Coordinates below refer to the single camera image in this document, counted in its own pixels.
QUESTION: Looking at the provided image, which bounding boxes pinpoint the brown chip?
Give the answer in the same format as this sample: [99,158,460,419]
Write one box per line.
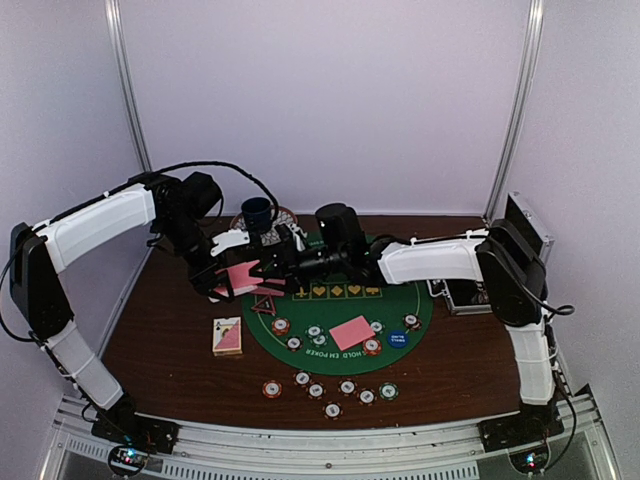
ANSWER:
[403,314,422,331]
[285,336,303,352]

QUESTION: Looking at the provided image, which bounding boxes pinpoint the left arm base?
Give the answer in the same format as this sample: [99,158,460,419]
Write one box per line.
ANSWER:
[91,416,180,477]

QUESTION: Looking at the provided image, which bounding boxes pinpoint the scattered brown chip two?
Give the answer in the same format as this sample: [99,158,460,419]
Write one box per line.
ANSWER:
[307,382,325,399]

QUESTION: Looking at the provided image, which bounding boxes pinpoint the playing card box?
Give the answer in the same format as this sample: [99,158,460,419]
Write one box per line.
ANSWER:
[212,317,242,356]

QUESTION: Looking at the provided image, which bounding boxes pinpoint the scattered brown chip one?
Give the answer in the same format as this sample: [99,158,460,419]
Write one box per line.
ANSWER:
[294,371,311,388]

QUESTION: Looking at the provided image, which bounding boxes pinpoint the red poker chip stack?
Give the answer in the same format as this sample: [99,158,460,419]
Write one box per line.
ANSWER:
[262,380,283,399]

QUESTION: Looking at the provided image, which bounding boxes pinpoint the aluminium frame post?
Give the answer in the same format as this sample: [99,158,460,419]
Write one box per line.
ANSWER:
[104,0,153,173]
[483,0,545,222]

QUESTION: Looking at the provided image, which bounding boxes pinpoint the red chips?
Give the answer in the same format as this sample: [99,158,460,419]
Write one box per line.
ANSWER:
[362,338,382,356]
[271,317,291,337]

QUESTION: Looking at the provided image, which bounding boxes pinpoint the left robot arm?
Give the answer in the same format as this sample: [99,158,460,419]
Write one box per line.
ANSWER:
[9,173,233,444]

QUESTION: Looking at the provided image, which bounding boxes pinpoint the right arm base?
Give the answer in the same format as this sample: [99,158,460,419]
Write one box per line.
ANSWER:
[478,413,564,476]

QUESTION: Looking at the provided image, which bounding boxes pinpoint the green poker chip stack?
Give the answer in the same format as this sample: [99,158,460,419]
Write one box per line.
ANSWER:
[378,382,399,401]

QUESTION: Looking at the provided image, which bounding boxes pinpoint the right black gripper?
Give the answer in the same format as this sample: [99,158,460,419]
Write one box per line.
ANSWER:
[251,238,348,293]

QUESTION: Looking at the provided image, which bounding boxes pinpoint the aluminium poker chip case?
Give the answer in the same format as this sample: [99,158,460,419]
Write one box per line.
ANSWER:
[427,191,555,316]

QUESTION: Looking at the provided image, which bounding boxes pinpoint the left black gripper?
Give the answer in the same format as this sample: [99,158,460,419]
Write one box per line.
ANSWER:
[156,211,235,302]

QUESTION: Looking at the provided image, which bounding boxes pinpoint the left aluminium frame post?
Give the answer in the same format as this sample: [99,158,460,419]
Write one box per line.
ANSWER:
[104,0,153,173]

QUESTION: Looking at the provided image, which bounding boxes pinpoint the patterned ceramic saucer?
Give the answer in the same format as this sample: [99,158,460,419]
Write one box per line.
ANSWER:
[229,207,298,246]

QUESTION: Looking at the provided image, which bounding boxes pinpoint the round green poker mat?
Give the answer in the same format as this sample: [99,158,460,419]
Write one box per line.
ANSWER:
[241,231,435,377]

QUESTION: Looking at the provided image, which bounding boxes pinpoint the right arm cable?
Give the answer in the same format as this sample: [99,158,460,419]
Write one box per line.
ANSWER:
[529,294,576,451]

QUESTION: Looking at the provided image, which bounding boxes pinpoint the green chips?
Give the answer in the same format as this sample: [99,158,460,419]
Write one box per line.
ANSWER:
[370,321,386,335]
[305,325,328,347]

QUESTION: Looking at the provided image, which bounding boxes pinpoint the pink card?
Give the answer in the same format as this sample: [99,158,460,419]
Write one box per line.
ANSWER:
[329,315,375,351]
[252,286,285,297]

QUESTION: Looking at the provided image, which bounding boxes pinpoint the dark blue mug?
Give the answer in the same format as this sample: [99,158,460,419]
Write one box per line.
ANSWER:
[241,197,272,235]

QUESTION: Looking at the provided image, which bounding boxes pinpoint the front aluminium rail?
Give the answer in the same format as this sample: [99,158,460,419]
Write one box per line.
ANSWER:
[36,394,622,479]

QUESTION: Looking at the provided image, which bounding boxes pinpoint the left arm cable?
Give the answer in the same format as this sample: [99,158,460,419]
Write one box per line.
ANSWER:
[144,159,281,236]

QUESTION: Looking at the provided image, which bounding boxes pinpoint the pink playing card deck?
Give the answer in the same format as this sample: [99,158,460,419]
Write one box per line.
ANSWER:
[221,260,264,296]

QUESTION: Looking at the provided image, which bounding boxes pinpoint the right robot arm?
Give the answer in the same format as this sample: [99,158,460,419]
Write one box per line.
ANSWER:
[250,203,575,442]

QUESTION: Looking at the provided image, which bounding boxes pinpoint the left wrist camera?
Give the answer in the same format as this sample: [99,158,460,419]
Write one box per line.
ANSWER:
[210,229,250,257]

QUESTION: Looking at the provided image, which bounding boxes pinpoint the blue small blind button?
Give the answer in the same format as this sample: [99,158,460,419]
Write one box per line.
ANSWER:
[387,330,409,349]

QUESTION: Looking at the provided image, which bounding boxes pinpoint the scattered brown chip three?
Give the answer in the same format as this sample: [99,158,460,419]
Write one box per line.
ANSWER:
[323,402,343,420]

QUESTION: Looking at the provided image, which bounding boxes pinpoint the triangular black red dealer button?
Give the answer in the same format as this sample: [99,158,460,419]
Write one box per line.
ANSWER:
[251,294,277,317]

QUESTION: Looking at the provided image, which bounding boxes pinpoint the right aluminium frame post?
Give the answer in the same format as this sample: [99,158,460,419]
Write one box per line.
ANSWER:
[483,0,545,222]

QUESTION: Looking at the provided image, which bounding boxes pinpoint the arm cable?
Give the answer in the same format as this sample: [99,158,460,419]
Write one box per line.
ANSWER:
[144,159,281,236]
[529,294,576,451]

